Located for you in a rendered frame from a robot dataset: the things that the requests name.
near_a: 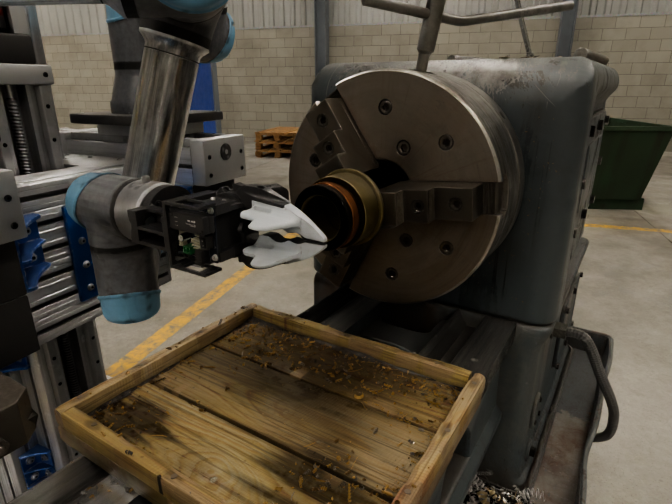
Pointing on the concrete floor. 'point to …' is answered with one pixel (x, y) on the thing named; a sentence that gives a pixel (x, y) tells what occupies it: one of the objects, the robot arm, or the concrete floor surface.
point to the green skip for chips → (627, 162)
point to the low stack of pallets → (275, 141)
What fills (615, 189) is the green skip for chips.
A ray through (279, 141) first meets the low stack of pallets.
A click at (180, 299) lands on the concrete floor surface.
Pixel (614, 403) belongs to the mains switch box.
